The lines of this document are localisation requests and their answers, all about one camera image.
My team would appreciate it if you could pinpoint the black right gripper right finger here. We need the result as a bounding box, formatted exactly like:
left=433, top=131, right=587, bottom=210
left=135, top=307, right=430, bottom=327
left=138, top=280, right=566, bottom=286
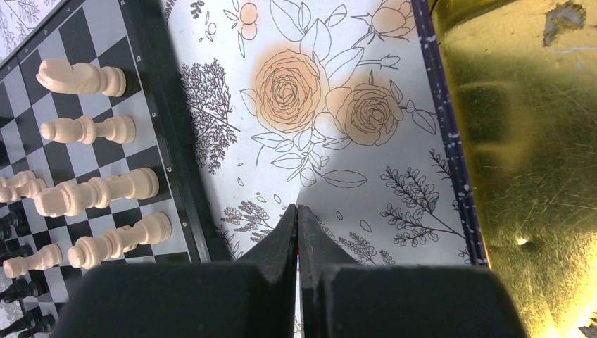
left=298, top=206, right=526, bottom=337

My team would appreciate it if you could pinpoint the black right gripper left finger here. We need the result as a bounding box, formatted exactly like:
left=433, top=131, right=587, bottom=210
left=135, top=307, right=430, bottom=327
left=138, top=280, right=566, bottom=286
left=52, top=205, right=298, bottom=337

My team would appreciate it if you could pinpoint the black grey chess board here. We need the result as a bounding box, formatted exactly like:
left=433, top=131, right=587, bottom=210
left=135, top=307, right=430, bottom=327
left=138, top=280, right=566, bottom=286
left=0, top=0, right=232, bottom=338

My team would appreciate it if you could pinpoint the cream chess piece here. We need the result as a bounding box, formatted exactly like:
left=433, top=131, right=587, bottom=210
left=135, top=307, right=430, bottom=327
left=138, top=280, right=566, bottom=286
left=39, top=115, right=136, bottom=144
left=35, top=58, right=127, bottom=97

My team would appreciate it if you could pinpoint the gold tin box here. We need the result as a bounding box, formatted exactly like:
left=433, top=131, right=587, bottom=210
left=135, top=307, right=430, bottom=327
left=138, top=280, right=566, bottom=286
left=413, top=1, right=596, bottom=337

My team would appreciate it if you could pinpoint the floral table mat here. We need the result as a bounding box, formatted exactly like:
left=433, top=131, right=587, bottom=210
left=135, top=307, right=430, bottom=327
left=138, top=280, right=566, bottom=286
left=0, top=0, right=491, bottom=338

